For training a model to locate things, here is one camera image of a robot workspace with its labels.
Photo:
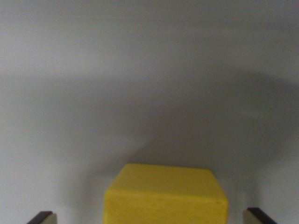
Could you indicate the yellow wooden cube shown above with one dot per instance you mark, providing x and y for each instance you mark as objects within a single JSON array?
[{"x": 165, "y": 198}]

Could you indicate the white plastic tray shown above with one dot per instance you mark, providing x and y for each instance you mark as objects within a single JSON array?
[{"x": 140, "y": 81}]

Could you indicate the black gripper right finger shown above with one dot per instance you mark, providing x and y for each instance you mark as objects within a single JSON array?
[{"x": 255, "y": 217}]

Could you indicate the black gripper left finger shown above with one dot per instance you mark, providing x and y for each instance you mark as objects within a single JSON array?
[{"x": 44, "y": 218}]

